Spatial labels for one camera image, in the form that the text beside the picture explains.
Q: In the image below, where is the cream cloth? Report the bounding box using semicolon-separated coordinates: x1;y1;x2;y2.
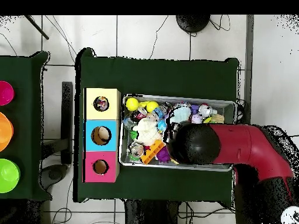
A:
132;117;164;146

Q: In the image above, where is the mint green cloth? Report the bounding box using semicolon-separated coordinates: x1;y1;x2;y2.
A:
169;103;193;124

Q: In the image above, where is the polka dot cloth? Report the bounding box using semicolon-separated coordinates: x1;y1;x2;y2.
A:
93;96;110;112

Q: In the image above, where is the wooden three-hole box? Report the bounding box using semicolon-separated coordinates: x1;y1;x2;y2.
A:
82;87;121;183

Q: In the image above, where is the silver mesh bin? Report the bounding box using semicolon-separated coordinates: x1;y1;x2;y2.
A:
119;93;237;172

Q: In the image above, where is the blue globe ball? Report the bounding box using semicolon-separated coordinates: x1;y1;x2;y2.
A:
157;119;168;132

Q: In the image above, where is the yellow ball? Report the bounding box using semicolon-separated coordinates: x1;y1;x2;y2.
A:
146;100;159;113
126;97;140;112

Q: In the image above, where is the orange building block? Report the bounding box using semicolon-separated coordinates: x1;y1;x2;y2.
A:
140;139;165;165

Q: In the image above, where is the purple spiky toy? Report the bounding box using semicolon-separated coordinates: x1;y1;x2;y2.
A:
155;146;171;163

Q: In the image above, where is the dark green table cloth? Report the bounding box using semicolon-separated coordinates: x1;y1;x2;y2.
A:
73;47;239;207

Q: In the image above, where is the silver red soda can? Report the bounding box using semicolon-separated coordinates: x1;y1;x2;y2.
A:
198;103;218;118

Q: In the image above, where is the black upright panel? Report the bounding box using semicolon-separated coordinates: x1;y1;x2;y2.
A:
61;81;74;165

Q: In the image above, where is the grey stand foot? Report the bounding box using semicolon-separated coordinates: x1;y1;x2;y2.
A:
39;163;69;190

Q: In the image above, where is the black round stand base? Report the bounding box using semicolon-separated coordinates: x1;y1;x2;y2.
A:
175;15;211;33

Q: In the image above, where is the dark green side-table cloth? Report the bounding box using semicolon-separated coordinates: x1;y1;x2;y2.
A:
0;51;52;201

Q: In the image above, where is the orange bowl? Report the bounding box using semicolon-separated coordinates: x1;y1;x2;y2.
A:
0;111;14;152

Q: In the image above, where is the pink bowl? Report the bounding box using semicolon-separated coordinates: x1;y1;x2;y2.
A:
0;80;15;106

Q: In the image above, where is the black rod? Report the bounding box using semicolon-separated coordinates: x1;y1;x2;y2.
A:
23;15;50;40

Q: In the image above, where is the green bowl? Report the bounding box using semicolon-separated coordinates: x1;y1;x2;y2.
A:
0;158;21;194

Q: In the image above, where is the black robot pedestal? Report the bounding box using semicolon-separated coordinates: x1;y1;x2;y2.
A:
123;199;180;224

